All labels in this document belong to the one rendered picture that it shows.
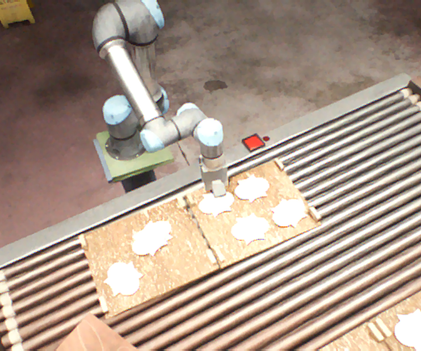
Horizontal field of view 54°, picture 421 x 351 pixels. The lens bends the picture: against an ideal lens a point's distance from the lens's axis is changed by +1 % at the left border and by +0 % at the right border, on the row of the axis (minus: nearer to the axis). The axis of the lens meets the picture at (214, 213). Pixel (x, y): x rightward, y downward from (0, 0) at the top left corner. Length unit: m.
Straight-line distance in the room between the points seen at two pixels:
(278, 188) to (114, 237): 0.66
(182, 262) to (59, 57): 3.08
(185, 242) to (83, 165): 1.78
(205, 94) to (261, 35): 0.93
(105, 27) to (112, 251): 0.74
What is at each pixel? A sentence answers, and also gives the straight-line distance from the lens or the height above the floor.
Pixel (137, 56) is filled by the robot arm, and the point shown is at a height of 1.35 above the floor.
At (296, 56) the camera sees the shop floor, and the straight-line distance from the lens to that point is 3.87.
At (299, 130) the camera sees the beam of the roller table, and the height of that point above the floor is 0.91.
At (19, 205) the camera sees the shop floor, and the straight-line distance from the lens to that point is 3.11.
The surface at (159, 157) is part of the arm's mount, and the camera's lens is 1.81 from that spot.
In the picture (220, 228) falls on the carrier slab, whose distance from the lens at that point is 1.51.
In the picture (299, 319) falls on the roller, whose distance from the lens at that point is 1.39.
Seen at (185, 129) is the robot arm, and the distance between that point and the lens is 1.31.
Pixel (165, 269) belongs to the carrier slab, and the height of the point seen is 0.94.
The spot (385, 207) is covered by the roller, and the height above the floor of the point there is 0.92.
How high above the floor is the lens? 2.22
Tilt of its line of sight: 56 degrees down
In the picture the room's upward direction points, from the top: 6 degrees counter-clockwise
